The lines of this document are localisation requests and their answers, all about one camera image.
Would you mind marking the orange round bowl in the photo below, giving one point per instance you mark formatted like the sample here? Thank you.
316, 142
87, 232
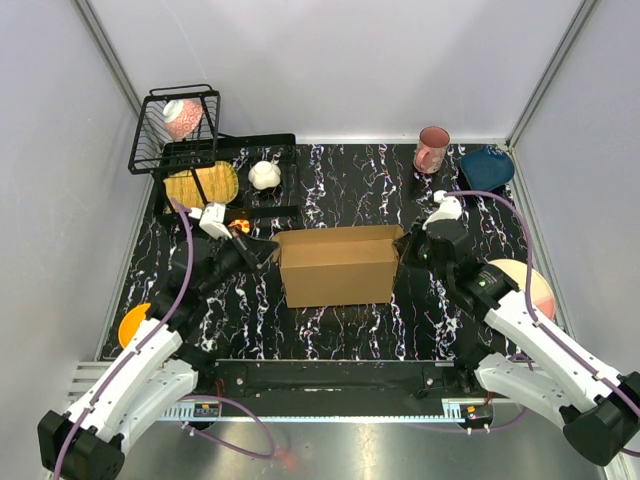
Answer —
130, 323

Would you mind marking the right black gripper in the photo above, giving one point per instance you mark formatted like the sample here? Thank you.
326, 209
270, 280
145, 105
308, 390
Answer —
404, 245

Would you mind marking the pink cream round plate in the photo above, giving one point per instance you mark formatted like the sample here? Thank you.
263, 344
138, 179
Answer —
542, 295

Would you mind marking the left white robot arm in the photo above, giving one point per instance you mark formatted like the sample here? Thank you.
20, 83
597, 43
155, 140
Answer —
155, 370

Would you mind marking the yellow woven plate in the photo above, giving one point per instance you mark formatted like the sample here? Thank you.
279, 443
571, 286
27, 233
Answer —
220, 185

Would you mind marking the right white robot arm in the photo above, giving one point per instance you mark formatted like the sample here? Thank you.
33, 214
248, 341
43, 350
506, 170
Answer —
593, 404

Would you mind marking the red yellow flower toy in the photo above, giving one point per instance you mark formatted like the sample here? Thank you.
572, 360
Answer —
242, 225

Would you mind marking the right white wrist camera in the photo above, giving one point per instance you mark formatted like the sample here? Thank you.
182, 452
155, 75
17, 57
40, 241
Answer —
449, 208

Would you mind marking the black wire dish rack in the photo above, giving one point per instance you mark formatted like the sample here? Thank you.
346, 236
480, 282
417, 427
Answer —
183, 161

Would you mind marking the pink patterned bowl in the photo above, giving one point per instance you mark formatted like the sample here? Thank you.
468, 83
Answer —
181, 117

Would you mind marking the pink ceramic mug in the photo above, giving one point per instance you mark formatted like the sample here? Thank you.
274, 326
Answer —
431, 149

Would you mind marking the brown cardboard box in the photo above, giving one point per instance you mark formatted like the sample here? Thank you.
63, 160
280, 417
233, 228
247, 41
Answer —
340, 266

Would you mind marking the dark blue dish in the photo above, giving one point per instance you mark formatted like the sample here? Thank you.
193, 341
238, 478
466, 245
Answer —
487, 169

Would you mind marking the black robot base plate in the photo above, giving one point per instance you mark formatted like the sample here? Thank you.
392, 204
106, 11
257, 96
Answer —
331, 389

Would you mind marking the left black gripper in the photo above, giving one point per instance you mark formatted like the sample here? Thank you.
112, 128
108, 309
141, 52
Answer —
257, 250

